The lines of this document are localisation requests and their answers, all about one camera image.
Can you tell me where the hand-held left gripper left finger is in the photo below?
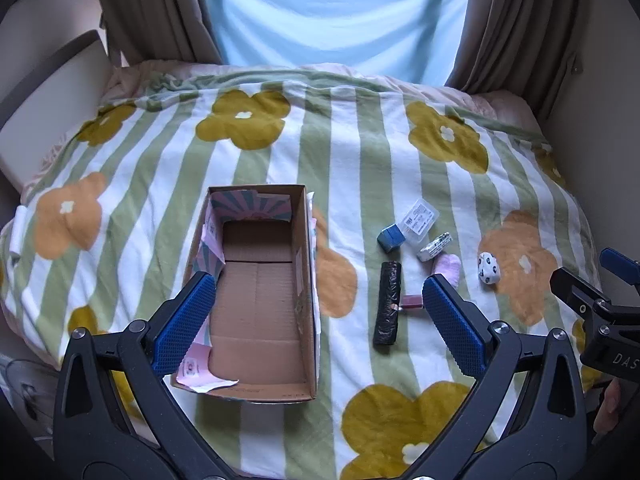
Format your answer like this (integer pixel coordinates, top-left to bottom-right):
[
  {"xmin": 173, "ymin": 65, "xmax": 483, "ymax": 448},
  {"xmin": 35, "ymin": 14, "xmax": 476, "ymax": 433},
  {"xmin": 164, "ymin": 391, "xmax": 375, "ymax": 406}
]
[{"xmin": 52, "ymin": 271, "xmax": 236, "ymax": 480}]

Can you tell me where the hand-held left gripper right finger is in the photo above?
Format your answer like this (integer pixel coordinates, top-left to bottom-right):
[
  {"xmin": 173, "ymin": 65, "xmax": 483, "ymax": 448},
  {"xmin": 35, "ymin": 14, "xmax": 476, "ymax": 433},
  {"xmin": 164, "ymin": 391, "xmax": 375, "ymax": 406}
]
[{"xmin": 400, "ymin": 275, "xmax": 588, "ymax": 480}]

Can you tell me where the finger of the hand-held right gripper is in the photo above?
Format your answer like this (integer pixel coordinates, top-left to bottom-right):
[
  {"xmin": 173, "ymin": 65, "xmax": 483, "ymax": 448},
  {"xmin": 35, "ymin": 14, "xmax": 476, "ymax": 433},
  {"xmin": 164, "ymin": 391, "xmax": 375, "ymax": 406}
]
[
  {"xmin": 550, "ymin": 267, "xmax": 618, "ymax": 317},
  {"xmin": 599, "ymin": 247, "xmax": 640, "ymax": 288}
]

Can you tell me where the pink towel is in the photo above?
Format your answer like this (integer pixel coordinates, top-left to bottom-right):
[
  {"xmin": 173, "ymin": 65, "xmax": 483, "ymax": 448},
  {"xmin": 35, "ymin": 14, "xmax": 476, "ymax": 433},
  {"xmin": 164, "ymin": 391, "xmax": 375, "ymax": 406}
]
[{"xmin": 431, "ymin": 253, "xmax": 462, "ymax": 288}]

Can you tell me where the black-white patterned packet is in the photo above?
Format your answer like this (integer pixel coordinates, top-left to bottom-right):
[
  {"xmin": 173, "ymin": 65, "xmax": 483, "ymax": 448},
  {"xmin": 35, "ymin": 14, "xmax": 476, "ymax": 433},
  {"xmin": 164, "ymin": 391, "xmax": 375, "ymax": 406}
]
[{"xmin": 416, "ymin": 232, "xmax": 452, "ymax": 262}]

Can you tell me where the brown cardboard box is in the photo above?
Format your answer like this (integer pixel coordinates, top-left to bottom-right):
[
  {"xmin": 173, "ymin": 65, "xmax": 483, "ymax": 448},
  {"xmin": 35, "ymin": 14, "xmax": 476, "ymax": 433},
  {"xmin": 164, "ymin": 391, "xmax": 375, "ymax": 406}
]
[{"xmin": 170, "ymin": 184, "xmax": 321, "ymax": 403}]

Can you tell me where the clear labelled plastic case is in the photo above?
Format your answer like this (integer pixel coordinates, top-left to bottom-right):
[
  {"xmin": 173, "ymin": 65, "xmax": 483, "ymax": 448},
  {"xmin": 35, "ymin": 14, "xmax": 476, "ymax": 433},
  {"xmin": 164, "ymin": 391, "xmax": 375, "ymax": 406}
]
[{"xmin": 400, "ymin": 212, "xmax": 433, "ymax": 247}]

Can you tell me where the small blue box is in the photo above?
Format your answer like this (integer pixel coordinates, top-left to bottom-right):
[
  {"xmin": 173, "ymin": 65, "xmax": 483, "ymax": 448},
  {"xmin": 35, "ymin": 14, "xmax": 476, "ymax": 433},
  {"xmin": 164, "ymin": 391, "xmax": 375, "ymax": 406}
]
[{"xmin": 377, "ymin": 224, "xmax": 407, "ymax": 253}]

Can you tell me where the person's right hand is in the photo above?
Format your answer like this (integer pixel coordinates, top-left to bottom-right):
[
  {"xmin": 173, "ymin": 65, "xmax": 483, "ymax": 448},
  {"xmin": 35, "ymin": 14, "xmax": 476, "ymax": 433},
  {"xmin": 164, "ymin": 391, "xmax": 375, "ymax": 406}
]
[{"xmin": 592, "ymin": 377, "xmax": 625, "ymax": 433}]

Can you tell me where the electric fan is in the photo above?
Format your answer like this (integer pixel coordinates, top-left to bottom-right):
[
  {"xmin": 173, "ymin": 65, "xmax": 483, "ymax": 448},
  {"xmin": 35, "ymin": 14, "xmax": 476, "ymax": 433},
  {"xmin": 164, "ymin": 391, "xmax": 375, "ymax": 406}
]
[{"xmin": 0, "ymin": 354, "xmax": 66, "ymax": 443}]

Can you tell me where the white cloth roll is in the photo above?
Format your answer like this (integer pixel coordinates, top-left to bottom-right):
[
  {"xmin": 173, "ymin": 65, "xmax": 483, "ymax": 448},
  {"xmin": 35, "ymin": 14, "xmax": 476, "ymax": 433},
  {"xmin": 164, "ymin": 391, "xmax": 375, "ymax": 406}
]
[{"xmin": 11, "ymin": 204, "xmax": 35, "ymax": 257}]

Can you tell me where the flowered striped blanket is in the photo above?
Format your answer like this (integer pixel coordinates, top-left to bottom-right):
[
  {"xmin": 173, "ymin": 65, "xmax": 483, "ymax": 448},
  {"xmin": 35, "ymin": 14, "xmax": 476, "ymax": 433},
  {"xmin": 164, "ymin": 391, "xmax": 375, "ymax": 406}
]
[{"xmin": 0, "ymin": 62, "xmax": 601, "ymax": 480}]

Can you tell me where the white bedside board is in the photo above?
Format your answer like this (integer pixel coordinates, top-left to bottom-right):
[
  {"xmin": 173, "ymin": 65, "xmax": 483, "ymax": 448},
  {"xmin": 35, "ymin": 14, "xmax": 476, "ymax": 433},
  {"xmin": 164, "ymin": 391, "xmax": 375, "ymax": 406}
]
[{"xmin": 0, "ymin": 30, "xmax": 116, "ymax": 198}]

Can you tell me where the brown curtain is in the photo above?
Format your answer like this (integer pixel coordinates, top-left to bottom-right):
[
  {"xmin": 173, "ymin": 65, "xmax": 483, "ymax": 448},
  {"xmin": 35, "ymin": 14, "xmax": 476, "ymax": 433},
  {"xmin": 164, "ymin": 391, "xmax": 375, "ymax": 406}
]
[
  {"xmin": 445, "ymin": 0, "xmax": 588, "ymax": 106},
  {"xmin": 90, "ymin": 0, "xmax": 223, "ymax": 68}
]

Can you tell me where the light blue sheer curtain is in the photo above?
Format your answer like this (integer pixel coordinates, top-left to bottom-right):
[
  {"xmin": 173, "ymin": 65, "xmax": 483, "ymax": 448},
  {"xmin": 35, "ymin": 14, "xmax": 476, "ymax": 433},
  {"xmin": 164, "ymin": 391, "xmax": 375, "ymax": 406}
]
[{"xmin": 197, "ymin": 0, "xmax": 473, "ymax": 86}]

